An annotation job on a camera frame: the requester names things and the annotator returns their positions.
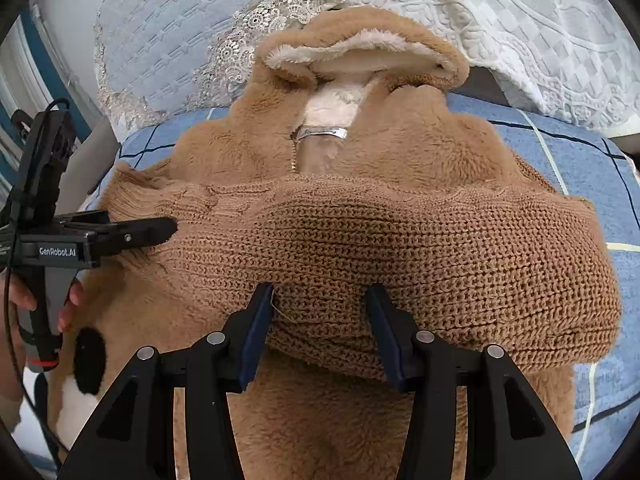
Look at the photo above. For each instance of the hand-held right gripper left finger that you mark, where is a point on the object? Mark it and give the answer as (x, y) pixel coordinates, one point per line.
(255, 330)

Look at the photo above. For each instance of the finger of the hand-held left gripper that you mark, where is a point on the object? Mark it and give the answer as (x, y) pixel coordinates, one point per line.
(82, 222)
(145, 232)

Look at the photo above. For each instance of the brown fleece hooded jacket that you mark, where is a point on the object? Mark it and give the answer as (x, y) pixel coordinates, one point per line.
(400, 200)

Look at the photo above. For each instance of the blue quilted lace-trimmed cover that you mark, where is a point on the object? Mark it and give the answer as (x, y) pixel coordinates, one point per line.
(165, 35)

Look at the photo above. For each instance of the blue checked blanket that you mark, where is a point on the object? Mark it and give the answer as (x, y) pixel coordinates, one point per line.
(565, 160)

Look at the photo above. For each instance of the white embossed lace cover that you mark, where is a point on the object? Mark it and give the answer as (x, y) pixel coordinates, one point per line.
(525, 25)

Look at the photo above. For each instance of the blue striped curtain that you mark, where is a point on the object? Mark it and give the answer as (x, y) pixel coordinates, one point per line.
(50, 87)

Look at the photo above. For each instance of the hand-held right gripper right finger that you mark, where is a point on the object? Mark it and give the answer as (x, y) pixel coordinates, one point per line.
(385, 335)

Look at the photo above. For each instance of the person's left hand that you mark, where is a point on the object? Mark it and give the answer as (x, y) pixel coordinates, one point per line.
(70, 310)

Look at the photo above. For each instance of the person's left forearm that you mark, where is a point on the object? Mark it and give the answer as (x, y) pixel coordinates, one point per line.
(7, 385)

